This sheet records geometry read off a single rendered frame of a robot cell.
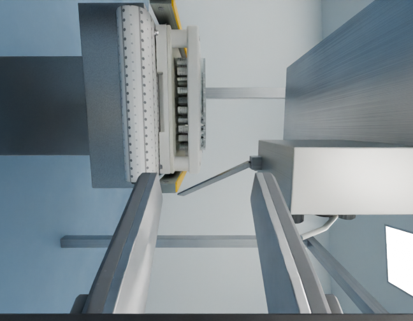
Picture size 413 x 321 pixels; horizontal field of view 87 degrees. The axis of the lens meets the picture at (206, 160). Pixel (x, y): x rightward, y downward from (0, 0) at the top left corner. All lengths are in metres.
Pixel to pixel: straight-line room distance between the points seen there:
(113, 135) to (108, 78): 0.09
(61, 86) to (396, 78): 0.62
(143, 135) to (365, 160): 0.33
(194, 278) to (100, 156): 3.55
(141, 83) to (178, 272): 3.61
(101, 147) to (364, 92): 0.52
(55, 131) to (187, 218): 3.15
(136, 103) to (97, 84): 0.08
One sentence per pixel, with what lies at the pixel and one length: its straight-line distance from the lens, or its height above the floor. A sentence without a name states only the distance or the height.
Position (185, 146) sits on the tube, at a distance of 0.42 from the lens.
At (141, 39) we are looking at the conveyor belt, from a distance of 0.37.
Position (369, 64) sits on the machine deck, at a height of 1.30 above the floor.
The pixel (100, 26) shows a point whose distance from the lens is 0.42.
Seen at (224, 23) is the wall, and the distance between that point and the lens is 4.31.
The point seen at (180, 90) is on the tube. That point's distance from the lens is 0.42.
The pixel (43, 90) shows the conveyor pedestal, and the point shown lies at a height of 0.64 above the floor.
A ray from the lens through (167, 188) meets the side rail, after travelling 0.35.
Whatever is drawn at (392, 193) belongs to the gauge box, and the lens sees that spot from 0.43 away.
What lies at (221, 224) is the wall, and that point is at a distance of 3.60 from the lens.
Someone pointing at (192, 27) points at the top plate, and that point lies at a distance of 0.41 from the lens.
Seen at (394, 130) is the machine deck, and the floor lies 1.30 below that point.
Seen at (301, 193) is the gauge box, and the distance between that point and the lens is 0.36.
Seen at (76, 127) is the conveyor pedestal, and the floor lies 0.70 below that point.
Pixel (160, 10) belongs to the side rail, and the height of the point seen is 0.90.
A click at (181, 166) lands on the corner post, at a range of 0.39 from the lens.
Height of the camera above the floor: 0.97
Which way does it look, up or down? level
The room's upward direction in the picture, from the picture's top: 90 degrees clockwise
